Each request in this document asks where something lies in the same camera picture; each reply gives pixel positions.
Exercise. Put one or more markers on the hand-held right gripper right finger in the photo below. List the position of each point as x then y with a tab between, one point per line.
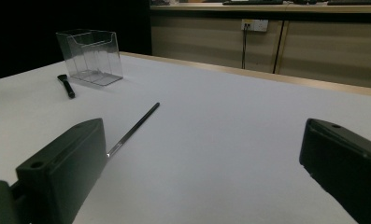
345	168

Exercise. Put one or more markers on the wooden table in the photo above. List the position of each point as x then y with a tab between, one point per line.
267	75

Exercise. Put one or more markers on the white wall socket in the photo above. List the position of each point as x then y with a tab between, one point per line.
255	25

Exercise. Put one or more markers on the white table sheet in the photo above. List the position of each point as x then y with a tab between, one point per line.
211	140

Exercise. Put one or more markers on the black keyboard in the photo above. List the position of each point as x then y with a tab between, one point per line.
251	2
354	2

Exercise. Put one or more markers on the clear plastic organizer box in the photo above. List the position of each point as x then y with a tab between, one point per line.
92	59

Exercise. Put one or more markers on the wooden counter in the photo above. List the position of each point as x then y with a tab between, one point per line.
267	8

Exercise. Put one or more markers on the long thin black pencil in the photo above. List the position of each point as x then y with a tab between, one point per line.
136	126

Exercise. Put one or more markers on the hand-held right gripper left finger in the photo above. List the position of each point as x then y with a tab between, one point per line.
64	174

